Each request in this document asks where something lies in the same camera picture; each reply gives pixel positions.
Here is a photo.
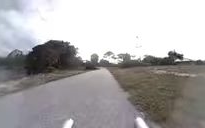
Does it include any small dark bush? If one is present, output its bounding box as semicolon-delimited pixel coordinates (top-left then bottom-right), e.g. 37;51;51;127
84;62;98;71

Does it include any grey asphalt path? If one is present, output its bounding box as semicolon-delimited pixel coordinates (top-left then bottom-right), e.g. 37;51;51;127
0;66;148;128

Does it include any tall bare tree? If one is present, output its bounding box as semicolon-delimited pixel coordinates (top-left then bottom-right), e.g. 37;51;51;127
134;35;143;58

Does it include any row of distant trees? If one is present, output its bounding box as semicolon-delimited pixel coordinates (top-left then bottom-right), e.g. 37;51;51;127
89;49;205;69

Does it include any large dark tree clump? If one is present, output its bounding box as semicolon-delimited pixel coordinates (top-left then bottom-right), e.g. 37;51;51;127
24;39;84;75

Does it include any dry grass field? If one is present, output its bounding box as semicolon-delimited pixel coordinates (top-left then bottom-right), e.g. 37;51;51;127
105;64;205;128

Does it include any robot's own part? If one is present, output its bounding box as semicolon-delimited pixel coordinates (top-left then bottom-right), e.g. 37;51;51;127
62;117;75;128
134;116;150;128

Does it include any sandy grass verge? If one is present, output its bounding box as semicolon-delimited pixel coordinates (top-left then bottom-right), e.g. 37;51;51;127
0;67;98;98

